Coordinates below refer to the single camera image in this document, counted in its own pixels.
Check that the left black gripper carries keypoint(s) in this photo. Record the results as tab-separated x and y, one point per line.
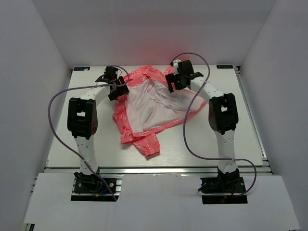
122	90

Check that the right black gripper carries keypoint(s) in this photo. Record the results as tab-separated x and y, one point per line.
172	78

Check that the pink patterned jacket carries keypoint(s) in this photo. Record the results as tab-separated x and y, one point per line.
150	108

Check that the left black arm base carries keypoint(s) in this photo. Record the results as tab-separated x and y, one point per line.
91	185

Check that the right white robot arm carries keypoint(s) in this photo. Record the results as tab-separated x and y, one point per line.
222	109

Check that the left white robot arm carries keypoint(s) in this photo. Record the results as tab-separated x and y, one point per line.
82	119

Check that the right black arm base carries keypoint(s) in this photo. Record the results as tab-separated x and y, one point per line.
223	183

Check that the right blue corner label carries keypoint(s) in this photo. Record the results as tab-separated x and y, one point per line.
224	66

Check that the blue corner label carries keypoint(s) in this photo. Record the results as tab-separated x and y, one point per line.
224	66
83	68

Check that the left blue corner label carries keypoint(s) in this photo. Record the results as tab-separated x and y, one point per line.
83	68

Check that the aluminium table frame rail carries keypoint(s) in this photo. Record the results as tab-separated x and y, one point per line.
183	149

